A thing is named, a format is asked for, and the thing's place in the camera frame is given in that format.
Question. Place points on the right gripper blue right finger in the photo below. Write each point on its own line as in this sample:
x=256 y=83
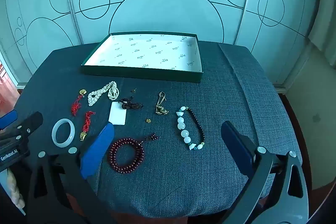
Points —
x=276 y=190

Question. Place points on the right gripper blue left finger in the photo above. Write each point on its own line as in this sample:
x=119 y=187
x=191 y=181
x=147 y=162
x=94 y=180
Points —
x=59 y=190

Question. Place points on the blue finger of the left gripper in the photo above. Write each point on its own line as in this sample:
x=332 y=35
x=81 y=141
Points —
x=27 y=126
x=8 y=119

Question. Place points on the person's left hand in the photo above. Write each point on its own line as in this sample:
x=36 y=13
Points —
x=15 y=195

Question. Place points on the white jade bangle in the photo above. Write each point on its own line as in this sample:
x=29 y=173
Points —
x=71 y=135

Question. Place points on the dark red bead mala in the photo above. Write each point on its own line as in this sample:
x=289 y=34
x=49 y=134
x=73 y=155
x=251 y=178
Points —
x=125 y=155

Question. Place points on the white jade rectangular pendant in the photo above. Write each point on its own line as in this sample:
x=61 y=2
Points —
x=117 y=115

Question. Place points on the blue grey fabric ottoman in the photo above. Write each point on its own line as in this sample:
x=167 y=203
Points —
x=172 y=181

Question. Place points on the green shallow box tray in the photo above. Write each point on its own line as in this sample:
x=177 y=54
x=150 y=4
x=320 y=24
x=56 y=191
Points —
x=168 y=56

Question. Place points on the white wardrobe sliding doors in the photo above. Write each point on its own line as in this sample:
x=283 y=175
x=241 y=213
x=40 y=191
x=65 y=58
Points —
x=275 y=31

